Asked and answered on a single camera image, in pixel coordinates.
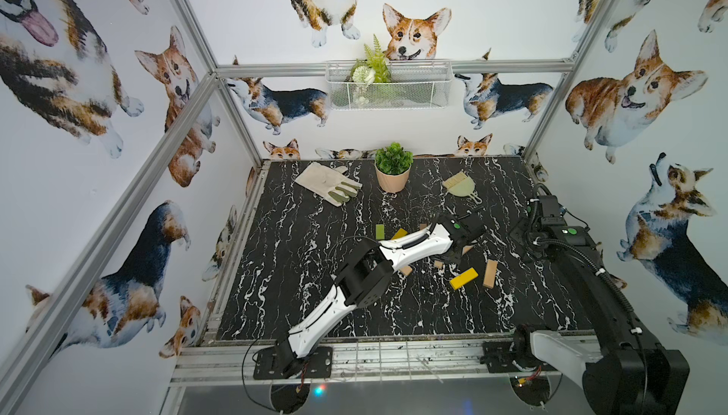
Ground potted green plant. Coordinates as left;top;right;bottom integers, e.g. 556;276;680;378
375;142;414;193

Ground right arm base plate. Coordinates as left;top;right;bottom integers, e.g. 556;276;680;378
480;341;538;373

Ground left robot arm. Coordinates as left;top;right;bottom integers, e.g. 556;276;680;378
274;212;486;378

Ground fern with white flower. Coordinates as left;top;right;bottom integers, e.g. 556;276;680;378
348;36;392;106

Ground slanted yellow block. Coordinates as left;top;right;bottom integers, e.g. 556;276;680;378
449;268;479;291

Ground white wire basket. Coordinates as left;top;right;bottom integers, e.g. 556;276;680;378
325;60;454;110

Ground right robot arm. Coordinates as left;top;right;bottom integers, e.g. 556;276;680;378
511;193;690;414

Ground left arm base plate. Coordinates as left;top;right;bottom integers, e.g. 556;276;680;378
253;347;334;380

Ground green block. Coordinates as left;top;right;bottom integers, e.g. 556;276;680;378
375;223;385;241

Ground aluminium front rail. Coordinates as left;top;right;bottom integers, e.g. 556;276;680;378
170;335;557;388

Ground beige work glove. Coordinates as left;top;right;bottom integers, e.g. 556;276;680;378
295;162;362;206

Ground green dustpan brush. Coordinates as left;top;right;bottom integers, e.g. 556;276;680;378
443;171;483;204

